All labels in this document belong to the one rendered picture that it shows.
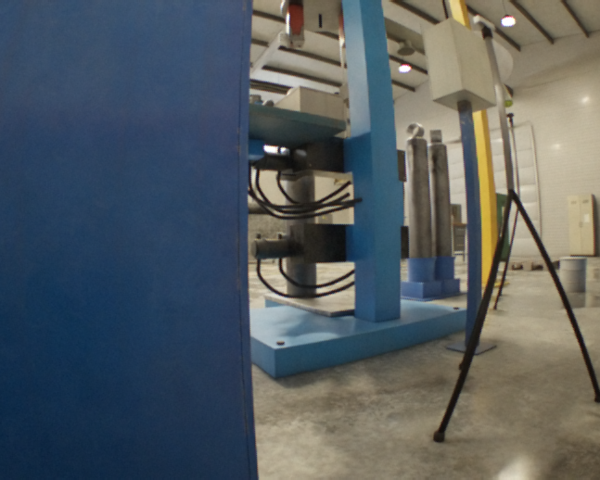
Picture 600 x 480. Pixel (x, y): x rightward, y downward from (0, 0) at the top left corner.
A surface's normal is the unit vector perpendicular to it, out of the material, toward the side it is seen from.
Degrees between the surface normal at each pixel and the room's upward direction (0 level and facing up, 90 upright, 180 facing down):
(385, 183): 90
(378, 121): 90
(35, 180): 90
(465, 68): 90
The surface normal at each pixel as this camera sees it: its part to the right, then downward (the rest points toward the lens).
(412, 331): 0.50, -0.02
